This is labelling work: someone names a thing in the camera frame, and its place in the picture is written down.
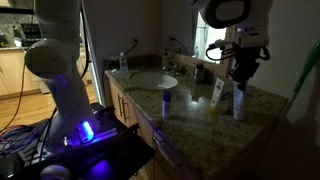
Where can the black kitchen stove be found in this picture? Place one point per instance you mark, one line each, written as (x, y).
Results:
(30, 30)

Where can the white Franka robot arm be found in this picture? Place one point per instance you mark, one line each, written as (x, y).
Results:
(66, 93)

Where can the clear plastic water bottle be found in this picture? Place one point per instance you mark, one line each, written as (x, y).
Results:
(123, 64)

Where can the wooden vanity cabinet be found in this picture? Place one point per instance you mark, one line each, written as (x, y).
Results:
(115, 96)

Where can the white oval sink basin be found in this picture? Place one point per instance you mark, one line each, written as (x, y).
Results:
(153, 81)

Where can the grey round dome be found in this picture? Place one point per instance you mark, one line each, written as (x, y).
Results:
(55, 172)

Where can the wood framed wall mirror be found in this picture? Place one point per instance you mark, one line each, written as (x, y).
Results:
(186, 33)

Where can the white bottle with blue cap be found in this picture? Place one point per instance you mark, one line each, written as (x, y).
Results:
(166, 106)

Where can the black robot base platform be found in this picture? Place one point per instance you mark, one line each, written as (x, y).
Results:
(113, 150)

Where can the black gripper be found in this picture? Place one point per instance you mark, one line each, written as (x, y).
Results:
(248, 61)

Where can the chrome faucet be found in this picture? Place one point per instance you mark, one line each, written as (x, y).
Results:
(173, 67)

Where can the soap dispenser bottle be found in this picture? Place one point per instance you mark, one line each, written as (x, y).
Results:
(165, 61)

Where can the light wood kitchen cabinets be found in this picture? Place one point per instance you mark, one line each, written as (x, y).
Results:
(11, 71)

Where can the dark metal cup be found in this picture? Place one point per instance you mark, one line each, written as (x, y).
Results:
(199, 74)

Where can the small white tube yellow cap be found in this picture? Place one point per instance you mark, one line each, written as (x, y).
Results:
(217, 95)

